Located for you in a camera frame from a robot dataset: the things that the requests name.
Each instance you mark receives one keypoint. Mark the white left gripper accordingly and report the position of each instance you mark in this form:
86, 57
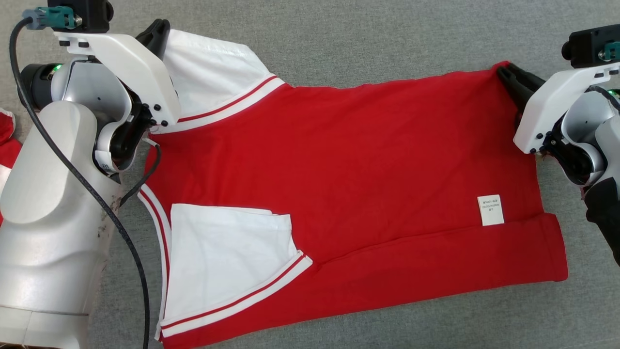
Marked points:
140, 77

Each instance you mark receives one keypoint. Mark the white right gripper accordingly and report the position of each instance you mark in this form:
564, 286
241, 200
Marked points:
547, 106

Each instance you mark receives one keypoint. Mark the red Bulls 23 jersey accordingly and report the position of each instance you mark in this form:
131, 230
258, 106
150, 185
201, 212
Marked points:
363, 169

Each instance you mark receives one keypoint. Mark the red shorts with white stripes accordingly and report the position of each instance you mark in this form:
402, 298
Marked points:
6, 155

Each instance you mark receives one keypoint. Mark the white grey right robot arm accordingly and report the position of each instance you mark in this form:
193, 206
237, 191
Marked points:
608, 145

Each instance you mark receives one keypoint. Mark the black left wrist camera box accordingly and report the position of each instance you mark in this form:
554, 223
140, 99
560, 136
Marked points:
89, 14

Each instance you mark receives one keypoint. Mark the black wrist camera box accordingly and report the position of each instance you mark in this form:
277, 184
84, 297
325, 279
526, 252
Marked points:
89, 14
586, 46

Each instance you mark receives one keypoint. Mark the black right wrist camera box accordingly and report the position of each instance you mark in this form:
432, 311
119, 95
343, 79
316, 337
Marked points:
586, 46

